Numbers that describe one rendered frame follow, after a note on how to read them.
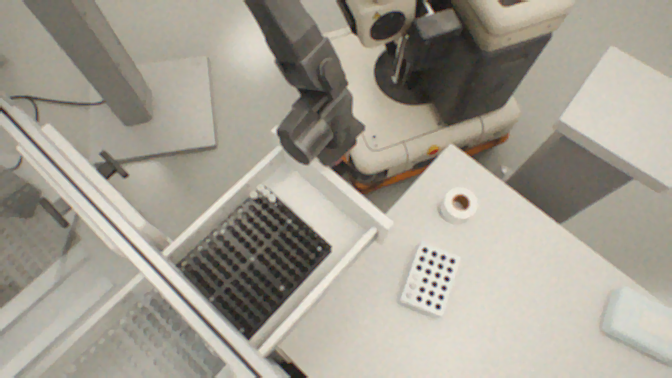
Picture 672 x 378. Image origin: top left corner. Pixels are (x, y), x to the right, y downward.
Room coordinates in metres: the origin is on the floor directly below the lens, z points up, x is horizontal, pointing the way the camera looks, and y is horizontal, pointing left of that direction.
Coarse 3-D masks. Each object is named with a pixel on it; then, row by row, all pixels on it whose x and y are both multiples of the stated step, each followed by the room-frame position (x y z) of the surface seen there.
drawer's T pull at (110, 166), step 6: (102, 150) 0.35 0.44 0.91; (102, 156) 0.34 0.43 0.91; (108, 156) 0.34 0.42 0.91; (108, 162) 0.33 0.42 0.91; (114, 162) 0.33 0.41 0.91; (102, 168) 0.32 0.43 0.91; (108, 168) 0.32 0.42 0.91; (114, 168) 0.32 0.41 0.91; (120, 168) 0.32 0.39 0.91; (102, 174) 0.31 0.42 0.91; (108, 174) 0.31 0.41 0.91; (120, 174) 0.31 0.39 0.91; (126, 174) 0.31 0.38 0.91
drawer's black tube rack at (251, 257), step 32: (256, 192) 0.29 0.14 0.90; (256, 224) 0.24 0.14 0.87; (288, 224) 0.23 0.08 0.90; (224, 256) 0.18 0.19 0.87; (256, 256) 0.17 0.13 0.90; (288, 256) 0.18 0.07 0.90; (320, 256) 0.19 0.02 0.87; (224, 288) 0.12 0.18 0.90; (256, 288) 0.12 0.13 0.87; (288, 288) 0.13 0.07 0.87; (256, 320) 0.07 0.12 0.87
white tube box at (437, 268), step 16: (416, 256) 0.22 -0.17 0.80; (432, 256) 0.22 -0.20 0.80; (448, 256) 0.22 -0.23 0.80; (416, 272) 0.18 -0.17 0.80; (432, 272) 0.19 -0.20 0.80; (448, 272) 0.19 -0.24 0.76; (416, 288) 0.15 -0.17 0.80; (432, 288) 0.15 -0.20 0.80; (448, 288) 0.16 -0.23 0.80; (416, 304) 0.12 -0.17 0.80; (432, 304) 0.12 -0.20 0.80
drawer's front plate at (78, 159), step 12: (48, 132) 0.38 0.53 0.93; (60, 144) 0.35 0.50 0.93; (72, 156) 0.33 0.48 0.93; (84, 156) 0.36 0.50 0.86; (84, 168) 0.31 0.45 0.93; (96, 168) 0.34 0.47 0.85; (96, 180) 0.29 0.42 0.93; (108, 192) 0.27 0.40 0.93; (120, 204) 0.24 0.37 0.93; (132, 216) 0.22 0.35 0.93; (144, 228) 0.21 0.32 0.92; (156, 228) 0.23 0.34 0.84; (156, 240) 0.20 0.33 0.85
